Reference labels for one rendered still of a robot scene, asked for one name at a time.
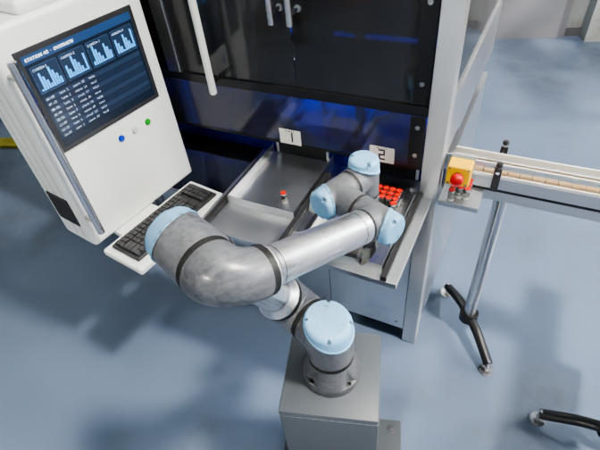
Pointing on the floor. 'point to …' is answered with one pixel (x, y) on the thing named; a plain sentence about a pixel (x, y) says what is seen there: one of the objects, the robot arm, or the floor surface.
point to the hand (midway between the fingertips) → (360, 262)
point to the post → (436, 149)
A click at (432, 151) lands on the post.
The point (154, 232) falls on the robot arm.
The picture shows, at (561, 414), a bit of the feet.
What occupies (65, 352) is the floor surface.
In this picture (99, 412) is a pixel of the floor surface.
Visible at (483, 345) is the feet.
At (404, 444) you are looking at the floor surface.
